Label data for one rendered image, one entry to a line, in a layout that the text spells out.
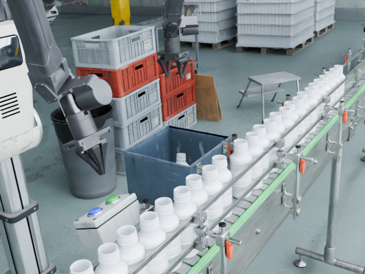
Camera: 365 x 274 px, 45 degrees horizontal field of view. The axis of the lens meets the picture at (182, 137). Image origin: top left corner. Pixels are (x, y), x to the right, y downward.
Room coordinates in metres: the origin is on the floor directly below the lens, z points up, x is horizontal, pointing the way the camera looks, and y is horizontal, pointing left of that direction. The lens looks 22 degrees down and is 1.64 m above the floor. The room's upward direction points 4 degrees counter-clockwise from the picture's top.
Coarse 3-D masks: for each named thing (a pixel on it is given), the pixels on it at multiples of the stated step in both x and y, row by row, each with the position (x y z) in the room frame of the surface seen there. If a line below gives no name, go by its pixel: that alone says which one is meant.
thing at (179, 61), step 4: (168, 56) 1.59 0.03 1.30; (172, 56) 1.58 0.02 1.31; (172, 60) 1.58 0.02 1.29; (176, 60) 1.57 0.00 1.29; (180, 60) 1.56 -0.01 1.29; (184, 60) 1.58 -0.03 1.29; (188, 60) 1.61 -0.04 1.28; (180, 64) 1.56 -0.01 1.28; (184, 64) 1.61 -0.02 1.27; (180, 68) 1.57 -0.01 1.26; (184, 68) 1.60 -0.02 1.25; (180, 72) 1.58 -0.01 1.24; (184, 72) 1.60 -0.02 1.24; (180, 76) 1.59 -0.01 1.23
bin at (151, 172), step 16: (176, 128) 1.80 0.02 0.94; (144, 144) 1.68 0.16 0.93; (160, 144) 1.76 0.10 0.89; (176, 144) 1.80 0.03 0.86; (192, 144) 1.75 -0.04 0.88; (208, 144) 1.71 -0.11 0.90; (128, 160) 1.56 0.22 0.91; (144, 160) 1.52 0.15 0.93; (160, 160) 1.47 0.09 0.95; (176, 160) 1.81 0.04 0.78; (192, 160) 1.76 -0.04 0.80; (208, 160) 1.50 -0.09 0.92; (128, 176) 1.57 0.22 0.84; (144, 176) 1.52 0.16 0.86; (160, 176) 1.48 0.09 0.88; (176, 176) 1.43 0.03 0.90; (128, 192) 1.58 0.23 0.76; (144, 192) 1.53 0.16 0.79; (160, 192) 1.48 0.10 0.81
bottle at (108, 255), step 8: (104, 248) 0.67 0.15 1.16; (112, 248) 0.67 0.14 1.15; (104, 256) 0.64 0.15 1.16; (112, 256) 0.64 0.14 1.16; (120, 256) 0.66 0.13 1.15; (104, 264) 0.64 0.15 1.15; (112, 264) 0.64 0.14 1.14; (120, 264) 0.65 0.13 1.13; (96, 272) 0.65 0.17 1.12; (104, 272) 0.64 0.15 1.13; (112, 272) 0.64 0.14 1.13; (120, 272) 0.64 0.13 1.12
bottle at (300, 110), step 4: (296, 96) 1.45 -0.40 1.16; (300, 96) 1.45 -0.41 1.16; (292, 100) 1.44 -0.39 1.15; (296, 100) 1.42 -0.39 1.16; (300, 100) 1.42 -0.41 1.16; (296, 104) 1.42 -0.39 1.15; (300, 104) 1.42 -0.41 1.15; (296, 108) 1.42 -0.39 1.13; (300, 108) 1.42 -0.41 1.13; (304, 108) 1.43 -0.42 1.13; (296, 112) 1.41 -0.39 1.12; (300, 112) 1.41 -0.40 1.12; (304, 112) 1.41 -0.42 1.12; (300, 116) 1.40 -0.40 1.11; (304, 120) 1.41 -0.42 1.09; (300, 124) 1.40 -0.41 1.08; (304, 124) 1.41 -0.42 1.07; (300, 128) 1.41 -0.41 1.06; (304, 128) 1.41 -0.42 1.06; (300, 132) 1.41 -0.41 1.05; (304, 132) 1.41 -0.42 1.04; (304, 140) 1.41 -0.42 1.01; (300, 144) 1.41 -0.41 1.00
